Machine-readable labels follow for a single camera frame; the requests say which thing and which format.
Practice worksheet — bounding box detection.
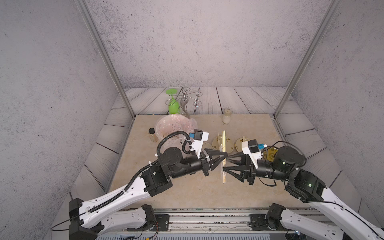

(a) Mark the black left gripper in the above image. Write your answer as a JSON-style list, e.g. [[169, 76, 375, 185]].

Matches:
[[167, 148, 226, 181]]

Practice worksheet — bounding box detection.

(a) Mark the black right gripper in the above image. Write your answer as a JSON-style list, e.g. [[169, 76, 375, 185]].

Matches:
[[225, 151, 293, 187]]

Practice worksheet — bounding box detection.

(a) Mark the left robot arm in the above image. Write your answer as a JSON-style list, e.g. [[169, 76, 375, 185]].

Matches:
[[69, 147, 228, 240]]

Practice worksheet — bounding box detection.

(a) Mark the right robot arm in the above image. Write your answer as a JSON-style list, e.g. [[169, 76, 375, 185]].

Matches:
[[223, 146, 384, 240]]

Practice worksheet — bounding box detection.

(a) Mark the cream plate with characters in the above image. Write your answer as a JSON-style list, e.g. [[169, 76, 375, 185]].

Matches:
[[211, 135, 235, 154], [235, 137, 249, 153]]

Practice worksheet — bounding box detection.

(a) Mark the yellow plate brown rim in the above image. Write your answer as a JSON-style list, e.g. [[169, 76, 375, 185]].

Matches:
[[262, 146, 279, 162]]

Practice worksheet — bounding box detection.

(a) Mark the white shaker bottle beige cap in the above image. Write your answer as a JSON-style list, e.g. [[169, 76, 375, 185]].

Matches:
[[222, 109, 232, 124]]

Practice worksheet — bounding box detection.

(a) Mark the chrome cup holder stand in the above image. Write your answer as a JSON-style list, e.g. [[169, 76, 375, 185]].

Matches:
[[165, 88, 203, 119]]

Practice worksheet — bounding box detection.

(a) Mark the small brown jar black lid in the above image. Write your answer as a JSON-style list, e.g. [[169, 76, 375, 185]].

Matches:
[[148, 128, 158, 143]]

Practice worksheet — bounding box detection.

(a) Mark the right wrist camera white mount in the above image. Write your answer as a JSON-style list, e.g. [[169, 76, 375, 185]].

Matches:
[[242, 140, 267, 169]]

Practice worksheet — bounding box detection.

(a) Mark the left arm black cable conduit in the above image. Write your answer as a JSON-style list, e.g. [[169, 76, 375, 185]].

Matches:
[[156, 130, 193, 157]]

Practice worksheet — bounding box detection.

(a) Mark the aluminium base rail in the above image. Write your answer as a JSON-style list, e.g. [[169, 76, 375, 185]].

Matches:
[[98, 207, 311, 240]]

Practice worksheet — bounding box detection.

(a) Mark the right aluminium frame post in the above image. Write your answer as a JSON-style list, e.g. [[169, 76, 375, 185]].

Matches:
[[273, 0, 342, 120]]

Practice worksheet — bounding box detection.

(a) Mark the aluminium frame post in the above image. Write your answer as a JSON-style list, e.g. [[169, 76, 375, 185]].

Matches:
[[273, 0, 342, 120], [75, 0, 136, 119]]

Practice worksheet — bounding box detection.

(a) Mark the left aluminium frame post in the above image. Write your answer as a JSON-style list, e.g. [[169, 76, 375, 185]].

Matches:
[[75, 0, 136, 119]]

